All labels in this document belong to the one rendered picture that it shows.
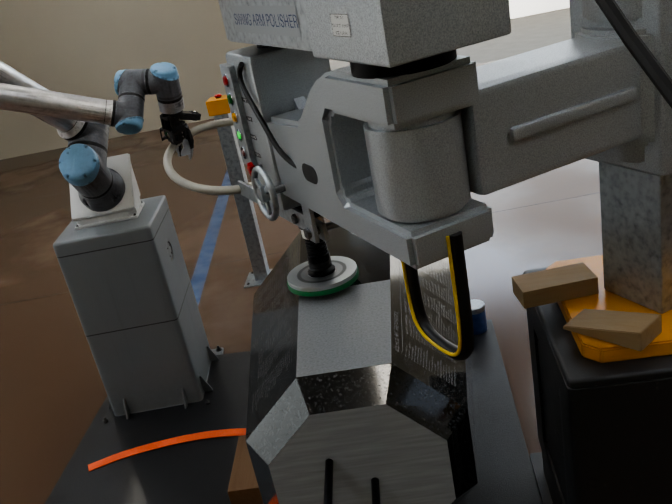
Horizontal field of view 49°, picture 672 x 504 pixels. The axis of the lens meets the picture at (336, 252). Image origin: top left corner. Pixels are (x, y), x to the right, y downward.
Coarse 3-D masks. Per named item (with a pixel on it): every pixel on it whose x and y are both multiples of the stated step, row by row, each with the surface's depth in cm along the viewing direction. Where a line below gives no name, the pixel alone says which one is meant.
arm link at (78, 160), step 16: (80, 144) 280; (96, 144) 285; (64, 160) 279; (80, 160) 279; (96, 160) 280; (64, 176) 279; (80, 176) 277; (96, 176) 282; (80, 192) 289; (96, 192) 289
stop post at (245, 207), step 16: (224, 96) 391; (208, 112) 388; (224, 112) 388; (224, 128) 393; (224, 144) 397; (240, 160) 402; (240, 176) 404; (240, 208) 412; (256, 224) 418; (256, 240) 419; (256, 256) 423; (256, 272) 427
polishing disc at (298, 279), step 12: (300, 264) 229; (336, 264) 224; (348, 264) 222; (288, 276) 222; (300, 276) 220; (336, 276) 216; (348, 276) 214; (300, 288) 214; (312, 288) 212; (324, 288) 212
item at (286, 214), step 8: (240, 184) 247; (248, 184) 242; (248, 192) 242; (256, 200) 236; (296, 208) 207; (280, 216) 219; (288, 216) 212; (296, 216) 205; (296, 224) 208; (304, 224) 202; (320, 224) 190; (328, 224) 194; (336, 224) 194; (304, 232) 193; (320, 232) 193; (328, 240) 192
